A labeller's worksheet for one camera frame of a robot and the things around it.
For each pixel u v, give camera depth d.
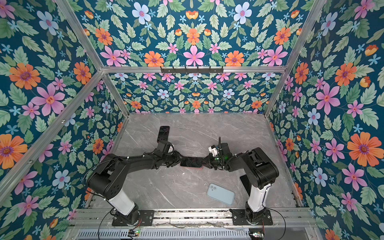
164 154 0.77
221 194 0.82
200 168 0.89
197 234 0.77
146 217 0.73
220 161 0.79
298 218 0.75
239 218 0.73
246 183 0.84
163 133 1.07
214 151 0.91
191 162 0.94
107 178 0.47
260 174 0.48
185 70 0.92
